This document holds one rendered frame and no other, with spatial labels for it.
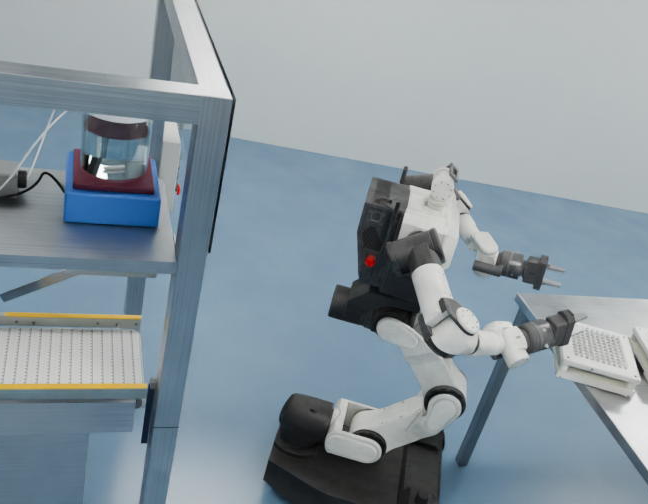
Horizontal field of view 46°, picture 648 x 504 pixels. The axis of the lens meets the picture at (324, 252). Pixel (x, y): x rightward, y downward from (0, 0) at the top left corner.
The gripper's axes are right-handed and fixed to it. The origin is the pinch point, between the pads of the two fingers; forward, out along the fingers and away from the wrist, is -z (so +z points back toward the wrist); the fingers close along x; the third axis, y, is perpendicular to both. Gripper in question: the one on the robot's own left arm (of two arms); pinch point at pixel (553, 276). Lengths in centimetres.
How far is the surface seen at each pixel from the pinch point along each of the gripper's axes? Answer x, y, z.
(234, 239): 78, -118, 165
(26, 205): -34, 119, 115
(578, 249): 87, -265, -23
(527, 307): 17.9, -8.5, 5.1
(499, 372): 50, -14, 8
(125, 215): -35, 113, 94
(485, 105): 16, -309, 64
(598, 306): 18.8, -27.8, -19.7
